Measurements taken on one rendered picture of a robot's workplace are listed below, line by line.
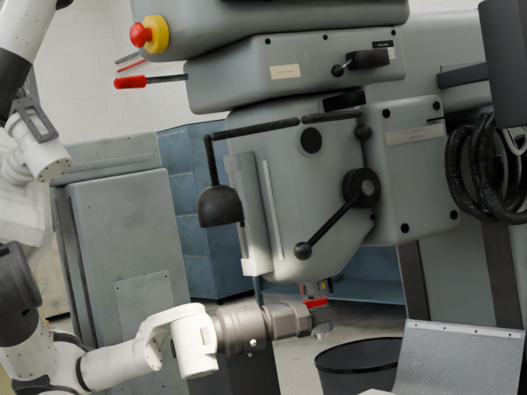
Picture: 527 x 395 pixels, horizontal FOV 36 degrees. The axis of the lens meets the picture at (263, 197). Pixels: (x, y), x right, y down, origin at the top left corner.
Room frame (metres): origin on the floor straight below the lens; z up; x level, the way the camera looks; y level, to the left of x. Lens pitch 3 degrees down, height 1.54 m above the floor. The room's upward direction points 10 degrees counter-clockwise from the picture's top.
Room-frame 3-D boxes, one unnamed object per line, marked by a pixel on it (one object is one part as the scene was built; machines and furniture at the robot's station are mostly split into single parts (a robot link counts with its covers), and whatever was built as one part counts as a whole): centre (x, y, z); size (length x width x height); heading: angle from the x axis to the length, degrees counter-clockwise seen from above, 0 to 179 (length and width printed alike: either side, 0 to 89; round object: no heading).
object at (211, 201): (1.25, 0.07, 1.48); 0.07 x 0.07 x 0.06
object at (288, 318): (1.41, 0.03, 1.24); 0.13 x 0.12 x 0.10; 15
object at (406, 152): (1.54, -0.22, 1.47); 0.24 x 0.19 x 0.26; 35
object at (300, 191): (1.43, -0.06, 1.47); 0.21 x 0.19 x 0.32; 35
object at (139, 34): (1.29, 0.15, 1.76); 0.04 x 0.03 x 0.04; 35
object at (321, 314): (1.40, -0.07, 1.24); 0.06 x 0.02 x 0.03; 105
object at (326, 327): (1.43, -0.06, 1.23); 0.05 x 0.05 x 0.05
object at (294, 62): (1.45, -0.10, 1.68); 0.34 x 0.24 x 0.10; 125
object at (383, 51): (1.36, -0.19, 1.66); 0.12 x 0.04 x 0.04; 125
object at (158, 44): (1.30, 0.13, 1.76); 0.06 x 0.02 x 0.06; 35
